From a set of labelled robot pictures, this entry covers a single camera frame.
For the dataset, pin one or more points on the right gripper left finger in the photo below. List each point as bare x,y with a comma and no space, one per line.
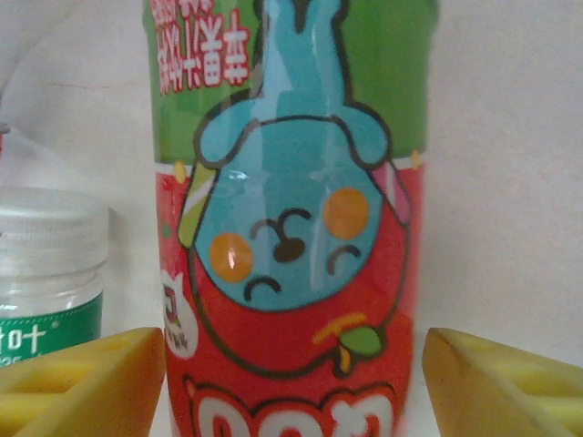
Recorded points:
82,391

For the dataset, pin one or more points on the green label clear bottle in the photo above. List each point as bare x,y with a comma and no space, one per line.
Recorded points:
45,273

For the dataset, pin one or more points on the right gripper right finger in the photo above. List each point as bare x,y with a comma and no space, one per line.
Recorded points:
501,396

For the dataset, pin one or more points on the cartoon label plastic bottle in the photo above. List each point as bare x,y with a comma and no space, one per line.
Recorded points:
291,227

